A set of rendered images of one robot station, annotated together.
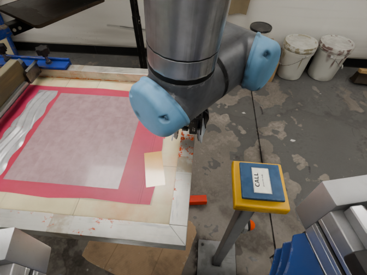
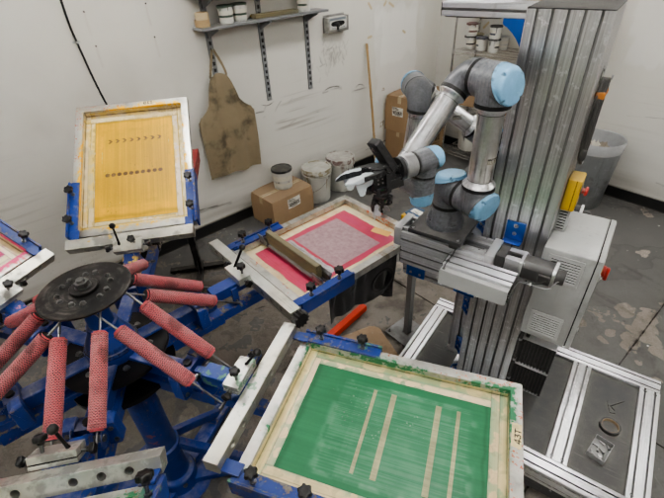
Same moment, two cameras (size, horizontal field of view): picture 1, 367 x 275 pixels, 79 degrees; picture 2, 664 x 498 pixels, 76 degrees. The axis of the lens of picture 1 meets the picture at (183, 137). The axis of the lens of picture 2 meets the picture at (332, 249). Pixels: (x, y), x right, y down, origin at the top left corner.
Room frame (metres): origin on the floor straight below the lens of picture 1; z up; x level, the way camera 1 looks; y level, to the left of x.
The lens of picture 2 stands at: (-0.85, 1.59, 2.22)
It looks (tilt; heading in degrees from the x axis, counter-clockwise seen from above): 36 degrees down; 316
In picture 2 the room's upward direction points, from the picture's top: 3 degrees counter-clockwise
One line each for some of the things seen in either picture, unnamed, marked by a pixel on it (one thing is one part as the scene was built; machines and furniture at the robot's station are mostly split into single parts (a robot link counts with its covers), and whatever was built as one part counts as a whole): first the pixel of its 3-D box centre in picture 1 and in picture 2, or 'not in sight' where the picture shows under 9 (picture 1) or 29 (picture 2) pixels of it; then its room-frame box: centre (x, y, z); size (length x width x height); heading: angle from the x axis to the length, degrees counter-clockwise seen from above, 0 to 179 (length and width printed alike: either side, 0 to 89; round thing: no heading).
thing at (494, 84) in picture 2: not in sight; (484, 146); (-0.25, 0.26, 1.63); 0.15 x 0.12 x 0.55; 165
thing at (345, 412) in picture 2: not in sight; (341, 403); (-0.28, 1.03, 1.05); 1.08 x 0.61 x 0.23; 25
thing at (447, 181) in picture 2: not in sight; (450, 187); (-0.13, 0.22, 1.42); 0.13 x 0.12 x 0.14; 165
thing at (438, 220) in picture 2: not in sight; (446, 211); (-0.12, 0.22, 1.31); 0.15 x 0.15 x 0.10
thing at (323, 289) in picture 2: not in sight; (326, 290); (0.19, 0.62, 0.98); 0.30 x 0.05 x 0.07; 85
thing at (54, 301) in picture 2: not in sight; (141, 400); (0.54, 1.41, 0.67); 0.39 x 0.39 x 1.35
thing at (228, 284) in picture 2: not in sight; (228, 287); (0.49, 0.92, 1.02); 0.17 x 0.06 x 0.05; 85
